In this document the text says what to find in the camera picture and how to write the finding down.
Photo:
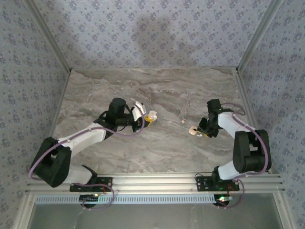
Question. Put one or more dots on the white round plastic case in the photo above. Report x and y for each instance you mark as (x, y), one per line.
(153, 115)

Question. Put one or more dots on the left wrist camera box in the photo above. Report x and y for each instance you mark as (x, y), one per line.
(139, 111)

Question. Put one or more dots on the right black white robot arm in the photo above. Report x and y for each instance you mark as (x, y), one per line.
(252, 152)

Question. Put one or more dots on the small controller board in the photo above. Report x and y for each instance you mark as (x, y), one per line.
(221, 198)
(87, 197)

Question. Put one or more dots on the thin aluminium table edge rail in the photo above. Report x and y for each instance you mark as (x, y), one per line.
(152, 68)

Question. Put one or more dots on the aluminium mounting rail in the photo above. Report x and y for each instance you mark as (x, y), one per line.
(152, 182)

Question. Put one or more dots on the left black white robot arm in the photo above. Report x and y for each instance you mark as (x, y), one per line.
(78, 138)

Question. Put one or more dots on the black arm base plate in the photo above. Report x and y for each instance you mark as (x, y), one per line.
(202, 183)
(104, 183)

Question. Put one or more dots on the aluminium frame post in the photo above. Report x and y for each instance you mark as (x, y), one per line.
(49, 35)
(258, 35)

